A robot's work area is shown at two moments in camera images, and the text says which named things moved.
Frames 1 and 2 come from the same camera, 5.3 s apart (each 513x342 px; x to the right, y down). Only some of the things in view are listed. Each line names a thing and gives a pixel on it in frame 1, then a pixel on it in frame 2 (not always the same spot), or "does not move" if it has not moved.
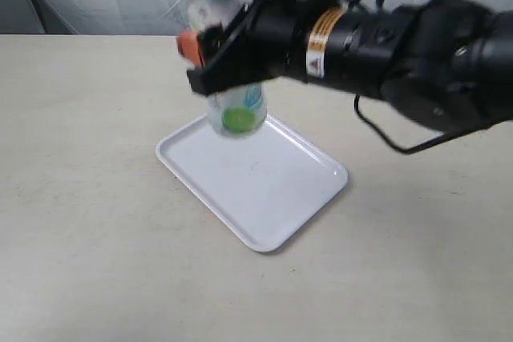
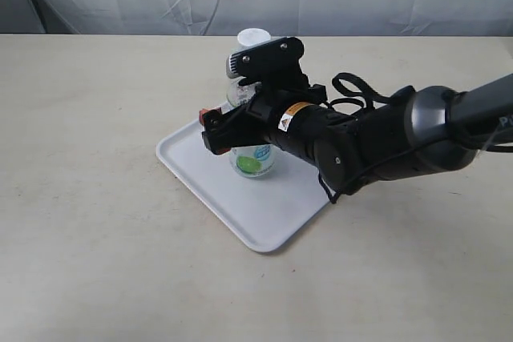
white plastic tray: [266, 183] does not move
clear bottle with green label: [240, 112] to [251, 162]
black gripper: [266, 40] to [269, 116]
